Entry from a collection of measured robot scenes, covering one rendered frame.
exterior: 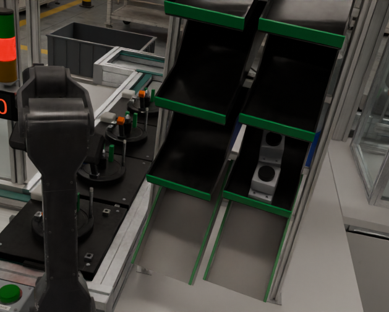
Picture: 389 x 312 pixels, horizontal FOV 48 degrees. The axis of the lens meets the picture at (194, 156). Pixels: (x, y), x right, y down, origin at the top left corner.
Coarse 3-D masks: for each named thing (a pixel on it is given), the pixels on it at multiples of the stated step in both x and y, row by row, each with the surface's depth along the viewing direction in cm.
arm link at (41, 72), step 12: (36, 72) 55; (48, 72) 56; (60, 72) 56; (24, 84) 53; (36, 84) 55; (48, 84) 56; (60, 84) 56; (72, 84) 56; (24, 96) 53; (36, 96) 57; (48, 96) 57; (60, 96) 58; (72, 96) 57; (84, 96) 55
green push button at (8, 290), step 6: (0, 288) 86; (6, 288) 86; (12, 288) 86; (18, 288) 86; (0, 294) 84; (6, 294) 84; (12, 294) 85; (18, 294) 85; (0, 300) 84; (6, 300) 84; (12, 300) 84
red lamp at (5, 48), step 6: (0, 42) 95; (6, 42) 95; (12, 42) 97; (0, 48) 96; (6, 48) 96; (12, 48) 97; (0, 54) 96; (6, 54) 97; (12, 54) 98; (0, 60) 97; (6, 60) 97
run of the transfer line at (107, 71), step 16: (128, 48) 238; (96, 64) 209; (112, 64) 211; (128, 64) 228; (144, 64) 232; (160, 64) 231; (96, 80) 213; (112, 80) 212; (144, 80) 203; (160, 80) 213; (352, 128) 203
